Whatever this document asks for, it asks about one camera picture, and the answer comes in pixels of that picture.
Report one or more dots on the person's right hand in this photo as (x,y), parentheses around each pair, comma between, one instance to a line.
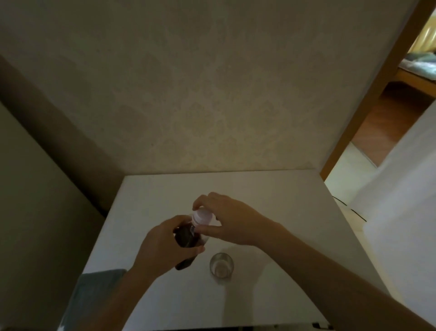
(235,221)

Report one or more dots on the person's left hand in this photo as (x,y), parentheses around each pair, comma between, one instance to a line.
(160,245)

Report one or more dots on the person's right thumb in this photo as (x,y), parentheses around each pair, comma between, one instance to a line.
(208,230)

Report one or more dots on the person's left thumb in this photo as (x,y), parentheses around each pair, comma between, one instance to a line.
(188,251)

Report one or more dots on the dark brown drink bottle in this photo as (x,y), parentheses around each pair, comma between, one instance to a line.
(186,242)

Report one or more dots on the white bottle cap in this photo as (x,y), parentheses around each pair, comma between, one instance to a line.
(203,217)

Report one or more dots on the person's left forearm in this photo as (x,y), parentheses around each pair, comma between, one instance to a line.
(112,300)

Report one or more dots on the person's right forearm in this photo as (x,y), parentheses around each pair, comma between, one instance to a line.
(340,286)

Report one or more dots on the clear drinking glass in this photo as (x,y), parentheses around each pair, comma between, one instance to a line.
(221,266)

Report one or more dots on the wooden bed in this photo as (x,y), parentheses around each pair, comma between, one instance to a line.
(414,76)

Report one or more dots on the light green blanket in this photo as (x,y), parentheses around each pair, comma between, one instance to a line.
(420,64)

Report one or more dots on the yellow curtain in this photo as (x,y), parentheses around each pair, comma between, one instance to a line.
(424,39)

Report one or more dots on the wooden door frame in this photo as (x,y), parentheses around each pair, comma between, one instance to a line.
(371,92)

